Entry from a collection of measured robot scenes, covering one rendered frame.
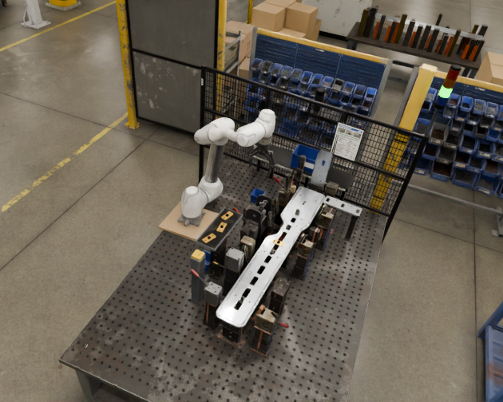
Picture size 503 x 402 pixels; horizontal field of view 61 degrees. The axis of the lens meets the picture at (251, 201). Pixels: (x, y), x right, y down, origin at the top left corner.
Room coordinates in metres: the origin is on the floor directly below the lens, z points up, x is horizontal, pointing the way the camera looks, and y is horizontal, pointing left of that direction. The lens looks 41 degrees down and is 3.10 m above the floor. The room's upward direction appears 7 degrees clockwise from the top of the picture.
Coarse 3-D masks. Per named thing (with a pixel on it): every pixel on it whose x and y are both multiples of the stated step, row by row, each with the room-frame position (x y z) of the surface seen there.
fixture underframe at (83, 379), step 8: (80, 376) 1.18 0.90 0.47; (88, 376) 1.18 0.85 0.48; (88, 384) 1.17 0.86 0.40; (96, 384) 1.22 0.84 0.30; (88, 392) 1.17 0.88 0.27; (96, 392) 1.20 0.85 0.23; (104, 392) 1.20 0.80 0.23; (88, 400) 1.18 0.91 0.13; (96, 400) 1.18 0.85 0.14; (104, 400) 1.15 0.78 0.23; (112, 400) 1.16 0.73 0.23; (120, 400) 1.17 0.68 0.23
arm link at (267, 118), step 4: (260, 112) 2.20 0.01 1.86; (264, 112) 2.18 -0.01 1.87; (268, 112) 2.19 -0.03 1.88; (272, 112) 2.20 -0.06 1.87; (260, 116) 2.18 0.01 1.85; (264, 116) 2.17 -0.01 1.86; (268, 116) 2.17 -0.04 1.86; (272, 116) 2.18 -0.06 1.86; (256, 120) 2.16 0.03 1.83; (260, 120) 2.16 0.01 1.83; (264, 120) 2.16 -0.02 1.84; (268, 120) 2.16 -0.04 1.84; (272, 120) 2.17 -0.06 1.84; (264, 124) 2.14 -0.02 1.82; (268, 124) 2.15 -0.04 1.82; (272, 124) 2.17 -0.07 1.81; (264, 128) 2.12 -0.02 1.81; (268, 128) 2.14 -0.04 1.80; (272, 128) 2.18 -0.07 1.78; (268, 132) 2.14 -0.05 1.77; (272, 132) 2.19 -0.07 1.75; (264, 136) 2.16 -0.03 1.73; (268, 136) 2.17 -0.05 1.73
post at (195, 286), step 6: (192, 258) 1.66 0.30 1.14; (204, 258) 1.69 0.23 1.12; (192, 264) 1.65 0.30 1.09; (198, 264) 1.64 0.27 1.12; (204, 264) 1.69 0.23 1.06; (198, 270) 1.64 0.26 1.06; (192, 276) 1.66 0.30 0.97; (192, 282) 1.66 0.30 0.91; (198, 282) 1.65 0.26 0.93; (192, 288) 1.66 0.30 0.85; (198, 288) 1.65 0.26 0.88; (192, 294) 1.66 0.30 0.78; (198, 294) 1.65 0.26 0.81; (192, 300) 1.66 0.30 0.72; (198, 300) 1.65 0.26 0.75
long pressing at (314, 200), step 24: (312, 192) 2.60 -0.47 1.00; (288, 216) 2.29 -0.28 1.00; (312, 216) 2.32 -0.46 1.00; (264, 240) 2.01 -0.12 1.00; (288, 240) 2.05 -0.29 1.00; (264, 264) 1.81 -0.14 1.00; (240, 288) 1.59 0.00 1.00; (264, 288) 1.62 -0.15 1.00; (216, 312) 1.40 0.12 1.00; (240, 312) 1.43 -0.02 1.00
